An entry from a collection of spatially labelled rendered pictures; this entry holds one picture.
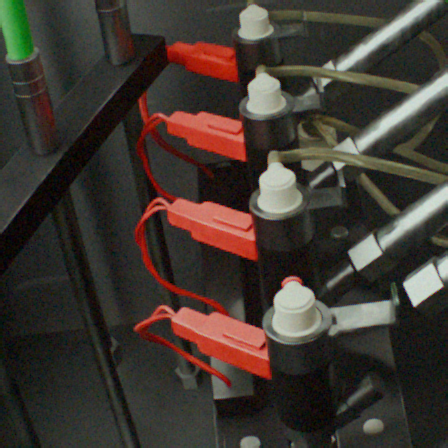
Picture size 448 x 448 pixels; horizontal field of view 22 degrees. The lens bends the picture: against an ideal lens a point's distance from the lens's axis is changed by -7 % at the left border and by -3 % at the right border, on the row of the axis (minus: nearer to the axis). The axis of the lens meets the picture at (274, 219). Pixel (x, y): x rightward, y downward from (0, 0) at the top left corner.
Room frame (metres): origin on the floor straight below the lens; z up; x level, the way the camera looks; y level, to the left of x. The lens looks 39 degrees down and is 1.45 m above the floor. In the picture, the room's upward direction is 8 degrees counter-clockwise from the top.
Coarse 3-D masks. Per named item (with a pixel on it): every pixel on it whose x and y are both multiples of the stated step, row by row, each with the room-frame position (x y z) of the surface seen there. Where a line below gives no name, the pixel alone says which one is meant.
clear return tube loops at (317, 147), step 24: (360, 24) 0.63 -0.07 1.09; (432, 48) 0.63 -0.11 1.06; (264, 72) 0.54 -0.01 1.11; (288, 72) 0.56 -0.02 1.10; (312, 72) 0.56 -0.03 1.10; (336, 72) 0.56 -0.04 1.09; (312, 120) 0.62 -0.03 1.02; (336, 120) 0.62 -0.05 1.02; (432, 120) 0.64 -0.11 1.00; (312, 144) 0.62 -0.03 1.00; (336, 144) 0.60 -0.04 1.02; (408, 144) 0.62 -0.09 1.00; (312, 168) 0.62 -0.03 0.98; (384, 168) 0.48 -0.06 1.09; (408, 168) 0.48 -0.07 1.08; (432, 168) 0.59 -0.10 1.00; (432, 240) 0.51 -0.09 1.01
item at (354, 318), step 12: (336, 312) 0.37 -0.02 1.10; (348, 312) 0.37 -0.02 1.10; (360, 312) 0.36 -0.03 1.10; (372, 312) 0.36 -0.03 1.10; (384, 312) 0.36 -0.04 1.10; (348, 324) 0.36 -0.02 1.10; (360, 324) 0.36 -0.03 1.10; (372, 324) 0.36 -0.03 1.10; (384, 324) 0.36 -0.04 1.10; (336, 336) 0.35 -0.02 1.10
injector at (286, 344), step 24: (312, 336) 0.35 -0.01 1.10; (288, 360) 0.35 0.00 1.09; (312, 360) 0.35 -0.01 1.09; (288, 384) 0.35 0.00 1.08; (312, 384) 0.35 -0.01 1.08; (336, 384) 0.36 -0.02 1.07; (360, 384) 0.36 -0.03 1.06; (384, 384) 0.36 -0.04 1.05; (288, 408) 0.35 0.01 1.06; (312, 408) 0.35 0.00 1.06; (336, 408) 0.36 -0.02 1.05; (360, 408) 0.36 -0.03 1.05; (288, 432) 0.36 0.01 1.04; (312, 432) 0.35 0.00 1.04
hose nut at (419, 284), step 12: (432, 264) 0.36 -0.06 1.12; (408, 276) 0.37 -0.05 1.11; (420, 276) 0.36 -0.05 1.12; (432, 276) 0.36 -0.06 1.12; (408, 288) 0.36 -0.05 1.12; (420, 288) 0.36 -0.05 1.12; (432, 288) 0.35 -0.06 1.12; (444, 288) 0.35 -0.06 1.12; (420, 300) 0.35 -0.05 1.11; (432, 300) 0.35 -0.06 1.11; (444, 300) 0.35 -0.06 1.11; (432, 312) 0.35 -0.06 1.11
